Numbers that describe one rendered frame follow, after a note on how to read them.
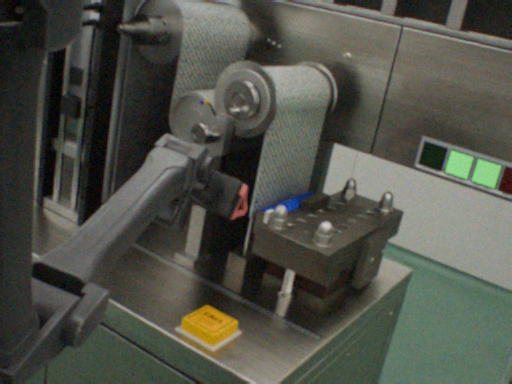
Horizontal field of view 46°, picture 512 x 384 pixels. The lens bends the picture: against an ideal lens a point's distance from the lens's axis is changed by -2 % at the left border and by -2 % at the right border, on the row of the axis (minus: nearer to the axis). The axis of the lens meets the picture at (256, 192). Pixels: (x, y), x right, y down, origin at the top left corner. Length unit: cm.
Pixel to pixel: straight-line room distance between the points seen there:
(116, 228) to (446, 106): 85
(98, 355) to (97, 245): 56
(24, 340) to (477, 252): 349
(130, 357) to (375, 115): 75
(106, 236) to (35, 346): 18
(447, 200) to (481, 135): 252
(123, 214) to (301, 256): 48
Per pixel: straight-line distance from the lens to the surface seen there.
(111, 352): 121
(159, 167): 85
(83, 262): 68
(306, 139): 134
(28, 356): 58
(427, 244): 397
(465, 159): 137
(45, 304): 63
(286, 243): 116
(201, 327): 103
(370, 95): 144
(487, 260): 390
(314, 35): 150
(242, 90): 118
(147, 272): 122
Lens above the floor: 147
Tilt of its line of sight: 19 degrees down
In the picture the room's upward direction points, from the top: 11 degrees clockwise
